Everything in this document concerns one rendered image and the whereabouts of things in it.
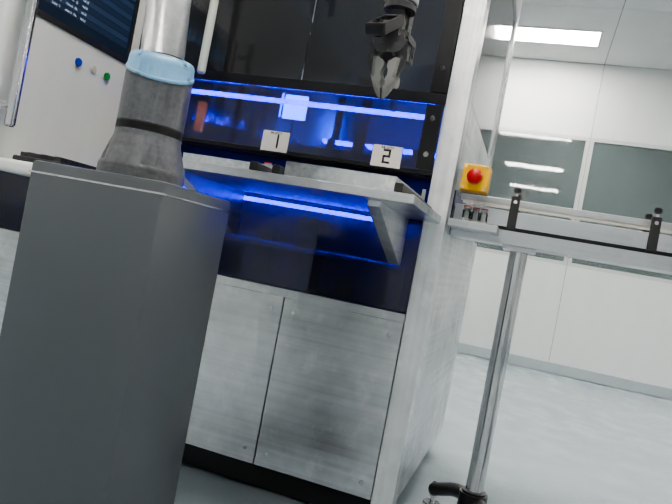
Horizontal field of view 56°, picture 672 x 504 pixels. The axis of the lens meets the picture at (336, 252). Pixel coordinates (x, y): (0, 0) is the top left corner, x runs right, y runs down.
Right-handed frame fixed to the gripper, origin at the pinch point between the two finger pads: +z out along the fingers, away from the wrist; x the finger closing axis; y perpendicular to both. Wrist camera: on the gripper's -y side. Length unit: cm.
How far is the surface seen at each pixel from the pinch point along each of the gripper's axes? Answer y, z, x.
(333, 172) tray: -0.2, 18.7, 7.5
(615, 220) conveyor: 55, 14, -52
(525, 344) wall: 500, 88, -5
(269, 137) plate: 34, 6, 45
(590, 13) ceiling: 389, -186, -15
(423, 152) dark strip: 38.0, 4.7, -1.2
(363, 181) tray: 0.3, 19.7, 0.3
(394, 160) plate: 37.4, 8.0, 6.3
